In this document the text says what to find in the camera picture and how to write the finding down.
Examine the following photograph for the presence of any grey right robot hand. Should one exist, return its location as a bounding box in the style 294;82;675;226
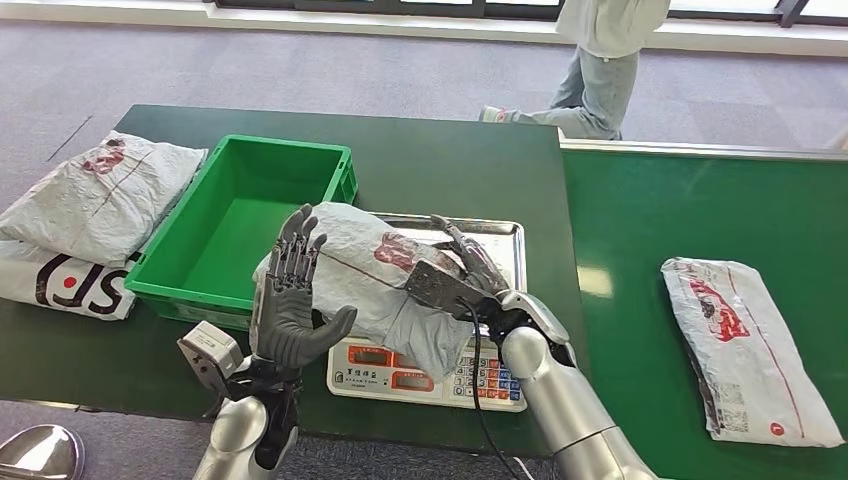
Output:
429;213;513;301

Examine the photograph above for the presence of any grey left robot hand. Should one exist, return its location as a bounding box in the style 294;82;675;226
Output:
250;203;359;371

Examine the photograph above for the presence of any green conveyor belt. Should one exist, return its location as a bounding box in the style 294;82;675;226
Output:
561;150;848;480

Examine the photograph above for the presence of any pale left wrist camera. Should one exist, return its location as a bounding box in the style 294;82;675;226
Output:
176;321;245;399

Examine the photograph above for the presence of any white scale with steel tray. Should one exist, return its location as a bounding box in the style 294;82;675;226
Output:
325;211;529;414

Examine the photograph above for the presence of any dark right wrist camera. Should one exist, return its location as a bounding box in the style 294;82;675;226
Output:
404;259;497;321

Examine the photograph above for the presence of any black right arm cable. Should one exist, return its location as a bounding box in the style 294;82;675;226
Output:
457;298;528;480

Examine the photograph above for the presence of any shiny silver robot shell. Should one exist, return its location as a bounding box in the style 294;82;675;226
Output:
0;424;86;480

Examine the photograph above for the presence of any silver conveyor side rail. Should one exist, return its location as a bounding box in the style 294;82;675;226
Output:
559;135;848;164

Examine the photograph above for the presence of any green plastic crate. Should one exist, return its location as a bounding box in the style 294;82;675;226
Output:
123;134;359;333

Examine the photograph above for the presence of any grey parcel bag red print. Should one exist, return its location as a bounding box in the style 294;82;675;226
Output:
0;129;209;268
251;201;518;384
660;256;846;450

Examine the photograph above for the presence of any white SF parcel bag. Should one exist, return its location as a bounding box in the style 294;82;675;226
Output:
0;240;142;323

